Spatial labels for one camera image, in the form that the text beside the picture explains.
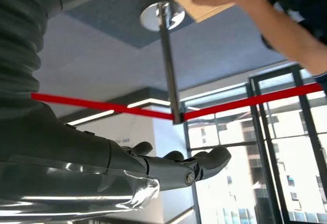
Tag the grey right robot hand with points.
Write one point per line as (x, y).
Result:
(63, 148)

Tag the person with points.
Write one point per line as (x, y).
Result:
(294, 36)

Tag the light wood desk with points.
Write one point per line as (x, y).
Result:
(202, 13)

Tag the ceiling strip light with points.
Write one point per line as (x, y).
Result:
(91, 117)
(149, 102)

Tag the red barrier belt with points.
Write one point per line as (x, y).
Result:
(102, 106)
(255, 99)

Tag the chrome stanchion post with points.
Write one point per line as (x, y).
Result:
(170, 73)

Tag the black window frame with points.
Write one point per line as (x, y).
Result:
(265, 168)

